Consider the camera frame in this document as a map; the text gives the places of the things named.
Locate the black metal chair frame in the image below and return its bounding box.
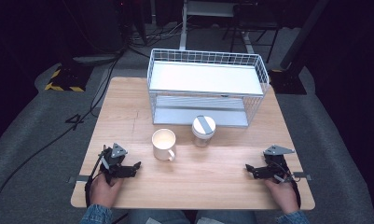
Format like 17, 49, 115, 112
221, 2, 283, 64

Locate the bundle of floor cables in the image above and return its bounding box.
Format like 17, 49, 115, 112
125, 17, 185, 60

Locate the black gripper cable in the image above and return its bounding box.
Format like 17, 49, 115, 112
279, 160, 302, 209
84, 151, 105, 209

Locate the long black floor cable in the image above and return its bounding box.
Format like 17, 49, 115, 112
0, 50, 124, 224

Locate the person's left hand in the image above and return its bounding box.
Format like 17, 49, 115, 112
89, 174, 124, 209

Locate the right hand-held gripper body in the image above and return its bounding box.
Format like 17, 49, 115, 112
262, 145, 296, 185

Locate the black and yellow stand base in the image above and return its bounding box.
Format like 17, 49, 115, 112
44, 63, 94, 93

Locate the black stand with pole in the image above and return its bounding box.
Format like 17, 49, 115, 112
268, 0, 331, 95

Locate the white metal desk frame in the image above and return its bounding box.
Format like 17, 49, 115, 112
178, 0, 256, 54

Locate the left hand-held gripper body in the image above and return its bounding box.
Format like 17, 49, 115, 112
98, 143, 133, 185

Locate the glass jar with white lid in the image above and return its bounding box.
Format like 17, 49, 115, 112
191, 115, 217, 148

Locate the white cup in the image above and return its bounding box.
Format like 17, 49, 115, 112
151, 128, 177, 162

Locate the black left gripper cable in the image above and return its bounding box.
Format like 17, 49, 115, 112
84, 151, 105, 209

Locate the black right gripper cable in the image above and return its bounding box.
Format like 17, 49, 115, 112
279, 160, 302, 209

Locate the grey tape strip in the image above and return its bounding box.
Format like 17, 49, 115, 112
292, 171, 312, 182
67, 175, 91, 184

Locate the white wire shelf rack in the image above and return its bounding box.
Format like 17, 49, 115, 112
146, 48, 270, 128

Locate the person's right hand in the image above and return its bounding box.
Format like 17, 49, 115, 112
264, 177, 300, 216

